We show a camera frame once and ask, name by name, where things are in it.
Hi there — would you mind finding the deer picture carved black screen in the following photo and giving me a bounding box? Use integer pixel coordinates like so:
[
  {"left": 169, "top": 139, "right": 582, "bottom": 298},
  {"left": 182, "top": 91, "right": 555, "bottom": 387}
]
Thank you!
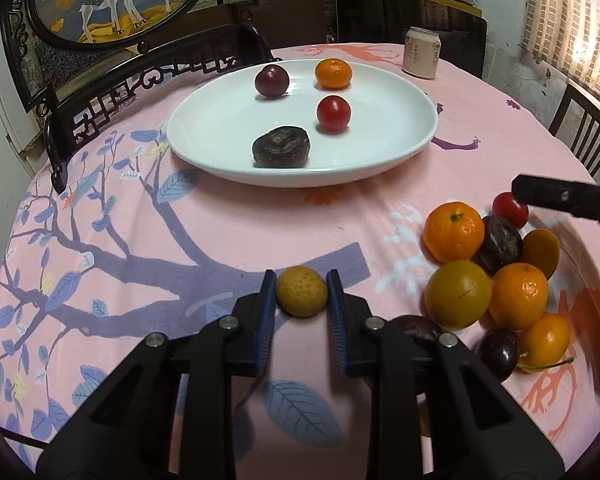
[{"left": 0, "top": 0, "right": 286, "bottom": 194}]

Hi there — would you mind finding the dark wooden slatted chair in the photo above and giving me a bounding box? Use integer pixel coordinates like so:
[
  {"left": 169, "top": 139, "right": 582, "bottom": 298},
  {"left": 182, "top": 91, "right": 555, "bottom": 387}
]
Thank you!
[{"left": 549, "top": 82, "right": 600, "bottom": 178}]

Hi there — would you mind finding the small orange citrus fruit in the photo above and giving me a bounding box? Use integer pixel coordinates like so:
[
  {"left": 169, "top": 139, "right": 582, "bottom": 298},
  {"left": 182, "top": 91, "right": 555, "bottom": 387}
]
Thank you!
[{"left": 517, "top": 313, "right": 572, "bottom": 368}]

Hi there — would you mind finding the white oval plate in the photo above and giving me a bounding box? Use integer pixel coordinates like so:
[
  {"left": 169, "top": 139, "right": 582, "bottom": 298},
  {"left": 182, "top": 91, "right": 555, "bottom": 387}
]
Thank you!
[{"left": 166, "top": 58, "right": 439, "bottom": 188}]

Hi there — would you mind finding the small yellow-orange round fruit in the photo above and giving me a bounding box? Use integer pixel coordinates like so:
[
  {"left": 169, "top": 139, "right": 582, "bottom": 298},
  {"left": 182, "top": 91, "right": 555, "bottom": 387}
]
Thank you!
[{"left": 520, "top": 228, "right": 561, "bottom": 281}]

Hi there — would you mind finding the black chair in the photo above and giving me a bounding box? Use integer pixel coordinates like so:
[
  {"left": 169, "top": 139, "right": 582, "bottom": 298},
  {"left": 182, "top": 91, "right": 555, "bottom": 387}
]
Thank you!
[{"left": 335, "top": 0, "right": 488, "bottom": 78}]

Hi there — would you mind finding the brown wooden chair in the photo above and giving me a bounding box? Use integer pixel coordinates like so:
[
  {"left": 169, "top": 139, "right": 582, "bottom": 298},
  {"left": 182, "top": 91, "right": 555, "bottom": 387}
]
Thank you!
[{"left": 200, "top": 0, "right": 337, "bottom": 61}]

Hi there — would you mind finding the dark purple plum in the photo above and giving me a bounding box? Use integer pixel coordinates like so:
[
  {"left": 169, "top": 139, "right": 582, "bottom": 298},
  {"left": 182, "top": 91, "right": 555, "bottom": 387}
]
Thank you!
[{"left": 395, "top": 315, "right": 445, "bottom": 348}]

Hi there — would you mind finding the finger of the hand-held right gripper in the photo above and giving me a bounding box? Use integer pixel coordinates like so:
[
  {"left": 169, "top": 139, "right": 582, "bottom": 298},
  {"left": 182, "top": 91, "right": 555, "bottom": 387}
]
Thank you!
[{"left": 511, "top": 174, "right": 600, "bottom": 236}]

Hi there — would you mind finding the dark red plum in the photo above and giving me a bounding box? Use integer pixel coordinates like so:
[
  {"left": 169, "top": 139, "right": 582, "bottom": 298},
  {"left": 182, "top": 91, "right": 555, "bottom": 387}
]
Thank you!
[{"left": 254, "top": 64, "right": 290, "bottom": 98}]

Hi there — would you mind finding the smooth yellow-orange round fruit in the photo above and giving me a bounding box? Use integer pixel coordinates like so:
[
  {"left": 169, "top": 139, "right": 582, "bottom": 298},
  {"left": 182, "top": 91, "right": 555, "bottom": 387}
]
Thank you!
[{"left": 424, "top": 260, "right": 493, "bottom": 329}]

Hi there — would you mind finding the dark cherry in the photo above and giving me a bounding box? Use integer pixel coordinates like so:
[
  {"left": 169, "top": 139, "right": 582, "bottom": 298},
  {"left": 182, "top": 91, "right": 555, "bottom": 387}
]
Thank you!
[{"left": 479, "top": 327, "right": 576, "bottom": 382}]

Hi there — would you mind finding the orange mandarin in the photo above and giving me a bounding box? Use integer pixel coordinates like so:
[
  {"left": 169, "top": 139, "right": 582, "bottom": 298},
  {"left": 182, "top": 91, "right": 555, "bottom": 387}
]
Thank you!
[
  {"left": 314, "top": 58, "right": 353, "bottom": 91},
  {"left": 423, "top": 201, "right": 486, "bottom": 264},
  {"left": 488, "top": 262, "right": 549, "bottom": 331}
]

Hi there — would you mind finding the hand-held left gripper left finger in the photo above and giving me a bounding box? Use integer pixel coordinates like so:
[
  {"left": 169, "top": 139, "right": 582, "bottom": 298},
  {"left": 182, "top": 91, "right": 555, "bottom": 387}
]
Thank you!
[{"left": 36, "top": 270, "right": 279, "bottom": 480}]

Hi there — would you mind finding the dark brown water chestnut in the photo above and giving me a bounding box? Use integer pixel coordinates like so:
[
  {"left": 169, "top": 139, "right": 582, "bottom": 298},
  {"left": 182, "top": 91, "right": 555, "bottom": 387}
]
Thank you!
[
  {"left": 252, "top": 127, "right": 311, "bottom": 168},
  {"left": 470, "top": 215, "right": 524, "bottom": 276}
]

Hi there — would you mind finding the pink printed tablecloth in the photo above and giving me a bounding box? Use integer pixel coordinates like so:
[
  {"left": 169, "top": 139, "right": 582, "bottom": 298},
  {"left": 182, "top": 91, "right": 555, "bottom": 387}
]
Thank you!
[{"left": 0, "top": 42, "right": 600, "bottom": 476}]

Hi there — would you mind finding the pale pink drink can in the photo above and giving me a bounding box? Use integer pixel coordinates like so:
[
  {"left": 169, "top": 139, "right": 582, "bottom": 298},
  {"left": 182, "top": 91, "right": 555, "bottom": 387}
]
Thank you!
[{"left": 401, "top": 26, "right": 441, "bottom": 81}]

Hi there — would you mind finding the small yellow kumquat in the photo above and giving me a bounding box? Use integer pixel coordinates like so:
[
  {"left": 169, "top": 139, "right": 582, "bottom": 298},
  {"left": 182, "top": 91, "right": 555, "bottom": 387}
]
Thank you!
[{"left": 276, "top": 266, "right": 329, "bottom": 318}]

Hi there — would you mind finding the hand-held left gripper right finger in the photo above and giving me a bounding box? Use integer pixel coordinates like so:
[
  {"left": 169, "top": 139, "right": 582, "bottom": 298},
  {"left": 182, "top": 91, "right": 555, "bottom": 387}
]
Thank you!
[{"left": 326, "top": 269, "right": 566, "bottom": 480}]

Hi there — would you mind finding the red cherry tomato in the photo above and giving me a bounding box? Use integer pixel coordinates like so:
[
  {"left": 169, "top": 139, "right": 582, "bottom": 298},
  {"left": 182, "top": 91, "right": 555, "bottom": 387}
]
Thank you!
[
  {"left": 492, "top": 192, "right": 530, "bottom": 228},
  {"left": 316, "top": 95, "right": 352, "bottom": 132}
]

